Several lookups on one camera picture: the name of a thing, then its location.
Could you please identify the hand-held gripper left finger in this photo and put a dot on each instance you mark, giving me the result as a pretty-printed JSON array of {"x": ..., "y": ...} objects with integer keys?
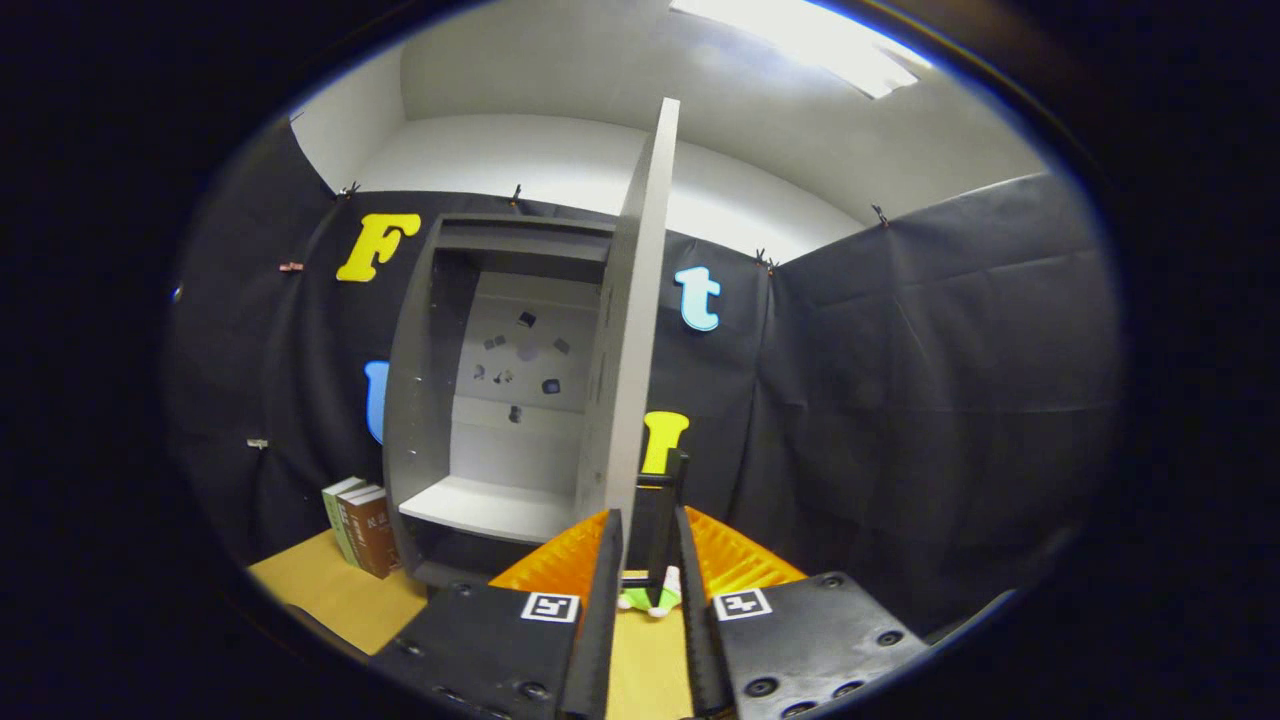
[{"x": 595, "y": 640}]

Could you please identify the light brown book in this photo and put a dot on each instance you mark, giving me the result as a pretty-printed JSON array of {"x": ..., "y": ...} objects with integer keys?
[{"x": 362, "y": 535}]

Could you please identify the long ceiling light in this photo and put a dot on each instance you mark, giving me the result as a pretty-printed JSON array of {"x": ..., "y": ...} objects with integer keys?
[{"x": 800, "y": 35}]

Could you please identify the small green object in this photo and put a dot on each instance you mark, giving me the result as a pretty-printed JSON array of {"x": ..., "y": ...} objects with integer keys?
[{"x": 635, "y": 601}]

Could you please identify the beige cabinet door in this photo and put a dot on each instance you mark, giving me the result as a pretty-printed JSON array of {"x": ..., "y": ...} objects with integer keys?
[{"x": 625, "y": 380}]

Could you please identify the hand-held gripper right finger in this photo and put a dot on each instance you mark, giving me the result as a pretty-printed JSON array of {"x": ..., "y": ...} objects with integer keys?
[{"x": 700, "y": 650}]

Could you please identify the dark brown book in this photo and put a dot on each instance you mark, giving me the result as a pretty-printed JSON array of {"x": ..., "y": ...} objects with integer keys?
[{"x": 388, "y": 530}]

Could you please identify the grey cabinet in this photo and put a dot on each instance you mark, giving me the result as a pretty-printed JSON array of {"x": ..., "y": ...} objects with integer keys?
[{"x": 415, "y": 400}]

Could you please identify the black backdrop cloth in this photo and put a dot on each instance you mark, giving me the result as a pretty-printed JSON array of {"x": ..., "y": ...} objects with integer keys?
[{"x": 900, "y": 400}]

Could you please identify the white cabinet shelf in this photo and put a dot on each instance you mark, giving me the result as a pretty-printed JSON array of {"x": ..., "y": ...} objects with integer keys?
[{"x": 490, "y": 505}]

